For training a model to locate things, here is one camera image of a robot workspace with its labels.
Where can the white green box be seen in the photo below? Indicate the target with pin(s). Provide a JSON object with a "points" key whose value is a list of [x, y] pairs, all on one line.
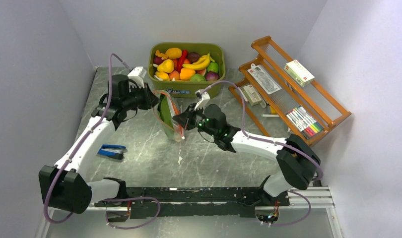
{"points": [[299, 73]]}

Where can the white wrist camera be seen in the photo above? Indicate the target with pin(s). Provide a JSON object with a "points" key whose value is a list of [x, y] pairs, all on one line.
{"points": [[202, 99], [137, 75]]}

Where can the green white marker pen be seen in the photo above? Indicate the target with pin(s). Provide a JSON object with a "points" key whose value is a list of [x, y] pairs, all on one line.
{"points": [[270, 115]]}

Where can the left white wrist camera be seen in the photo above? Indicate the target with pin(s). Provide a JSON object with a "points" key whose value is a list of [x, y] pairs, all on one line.
{"points": [[137, 75]]}

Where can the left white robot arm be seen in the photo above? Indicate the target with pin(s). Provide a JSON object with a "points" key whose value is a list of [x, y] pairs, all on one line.
{"points": [[62, 185]]}

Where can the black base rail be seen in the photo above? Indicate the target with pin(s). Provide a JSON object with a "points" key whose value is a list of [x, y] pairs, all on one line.
{"points": [[144, 202]]}

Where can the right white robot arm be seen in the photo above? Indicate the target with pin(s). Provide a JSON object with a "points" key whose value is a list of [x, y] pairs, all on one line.
{"points": [[297, 162]]}

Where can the small white packaged item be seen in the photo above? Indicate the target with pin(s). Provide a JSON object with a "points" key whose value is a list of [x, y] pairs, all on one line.
{"points": [[252, 95]]}

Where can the blue black pliers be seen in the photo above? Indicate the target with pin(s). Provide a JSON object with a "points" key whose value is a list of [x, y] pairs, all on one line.
{"points": [[115, 152]]}

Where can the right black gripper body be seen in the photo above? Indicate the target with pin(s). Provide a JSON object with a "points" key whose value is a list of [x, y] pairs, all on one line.
{"points": [[196, 119]]}

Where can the clear zip top bag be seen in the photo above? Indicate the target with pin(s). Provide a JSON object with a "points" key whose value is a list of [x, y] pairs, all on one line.
{"points": [[175, 107]]}

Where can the dark purple fruit toy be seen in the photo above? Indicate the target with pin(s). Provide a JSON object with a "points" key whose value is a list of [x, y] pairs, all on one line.
{"points": [[193, 57]]}

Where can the small red chili toy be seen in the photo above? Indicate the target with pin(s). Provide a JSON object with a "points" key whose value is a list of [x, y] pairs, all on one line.
{"points": [[181, 60]]}

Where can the green round cabbage toy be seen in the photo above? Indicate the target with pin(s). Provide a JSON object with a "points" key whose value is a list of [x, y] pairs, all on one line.
{"points": [[197, 78]]}

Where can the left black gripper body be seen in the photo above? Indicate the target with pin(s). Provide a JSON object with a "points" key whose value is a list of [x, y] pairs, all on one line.
{"points": [[139, 97]]}

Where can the orange wooden rack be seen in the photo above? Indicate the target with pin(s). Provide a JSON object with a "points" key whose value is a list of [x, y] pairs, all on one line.
{"points": [[319, 103]]}

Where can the white packaged card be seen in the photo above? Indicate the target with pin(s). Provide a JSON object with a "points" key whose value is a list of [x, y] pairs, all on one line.
{"points": [[264, 79]]}

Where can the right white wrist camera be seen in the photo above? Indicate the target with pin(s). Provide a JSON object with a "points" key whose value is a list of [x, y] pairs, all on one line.
{"points": [[202, 99]]}

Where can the green leafy vegetable toy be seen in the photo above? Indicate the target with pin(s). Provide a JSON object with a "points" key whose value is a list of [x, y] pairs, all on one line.
{"points": [[165, 111]]}

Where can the purple onion toy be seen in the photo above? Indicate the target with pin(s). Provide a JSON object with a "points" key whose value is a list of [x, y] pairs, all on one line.
{"points": [[212, 76]]}

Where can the yellow banana toy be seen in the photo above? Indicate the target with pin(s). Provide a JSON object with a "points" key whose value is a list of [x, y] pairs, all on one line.
{"points": [[203, 62]]}

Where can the colour marker pen set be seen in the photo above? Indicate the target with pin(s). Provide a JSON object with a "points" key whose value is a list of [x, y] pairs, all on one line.
{"points": [[304, 122]]}

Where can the orange bell pepper toy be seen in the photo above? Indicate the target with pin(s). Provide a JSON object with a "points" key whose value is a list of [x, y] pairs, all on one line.
{"points": [[186, 74]]}

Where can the green plastic bin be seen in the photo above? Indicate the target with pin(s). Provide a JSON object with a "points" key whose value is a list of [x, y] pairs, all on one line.
{"points": [[186, 89]]}

